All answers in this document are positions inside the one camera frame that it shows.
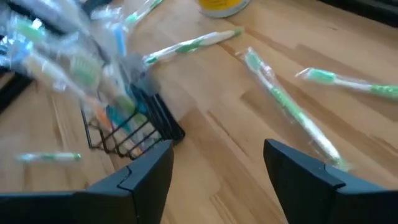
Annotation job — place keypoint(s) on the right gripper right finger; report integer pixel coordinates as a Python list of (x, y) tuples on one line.
[(320, 199)]

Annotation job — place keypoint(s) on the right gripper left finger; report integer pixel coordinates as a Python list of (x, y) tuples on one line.
[(124, 202)]

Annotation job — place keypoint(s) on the orange toothbrush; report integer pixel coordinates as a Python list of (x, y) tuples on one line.
[(101, 115)]

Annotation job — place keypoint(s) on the white yellow wipes canister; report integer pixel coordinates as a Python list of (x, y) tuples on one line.
[(222, 7)]

